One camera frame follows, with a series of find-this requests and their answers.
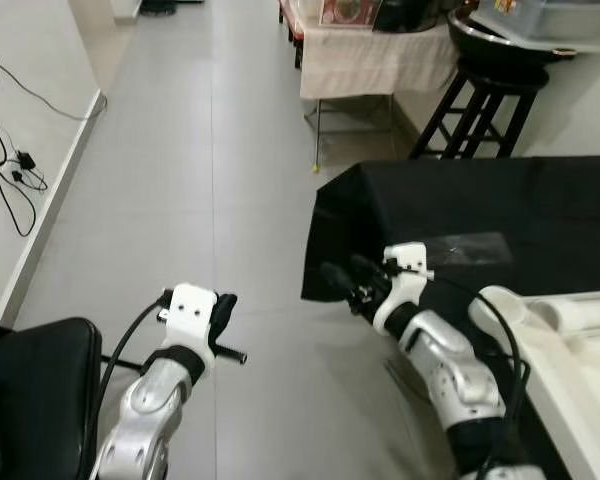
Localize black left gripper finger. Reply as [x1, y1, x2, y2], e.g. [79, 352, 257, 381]
[208, 292, 240, 337]

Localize clear tape strip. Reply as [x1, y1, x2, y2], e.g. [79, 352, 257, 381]
[420, 232, 511, 267]

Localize black tablecloth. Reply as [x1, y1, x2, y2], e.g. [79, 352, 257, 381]
[300, 155, 600, 480]

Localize black folding chair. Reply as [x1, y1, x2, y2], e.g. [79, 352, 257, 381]
[0, 318, 141, 480]

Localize black wooden stool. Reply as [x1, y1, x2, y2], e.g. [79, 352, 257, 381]
[410, 60, 553, 161]

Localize white plastic table top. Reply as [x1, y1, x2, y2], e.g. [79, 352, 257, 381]
[468, 285, 600, 480]

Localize black bowl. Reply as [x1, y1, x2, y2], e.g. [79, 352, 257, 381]
[448, 10, 581, 71]

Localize black cooking pot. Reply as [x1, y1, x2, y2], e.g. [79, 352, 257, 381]
[373, 0, 451, 33]

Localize printed food box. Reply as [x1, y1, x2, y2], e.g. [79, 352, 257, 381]
[320, 0, 381, 26]

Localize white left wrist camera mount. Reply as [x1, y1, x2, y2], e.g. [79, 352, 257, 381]
[160, 283, 221, 381]

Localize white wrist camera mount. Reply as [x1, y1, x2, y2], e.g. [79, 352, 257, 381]
[160, 283, 221, 381]
[375, 243, 433, 336]

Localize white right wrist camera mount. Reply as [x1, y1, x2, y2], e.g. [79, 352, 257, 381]
[375, 243, 433, 336]

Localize thin metal table frame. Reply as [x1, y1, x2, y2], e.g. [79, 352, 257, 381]
[305, 95, 401, 173]

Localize black wall cables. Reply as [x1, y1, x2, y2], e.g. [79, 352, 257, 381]
[0, 30, 106, 239]

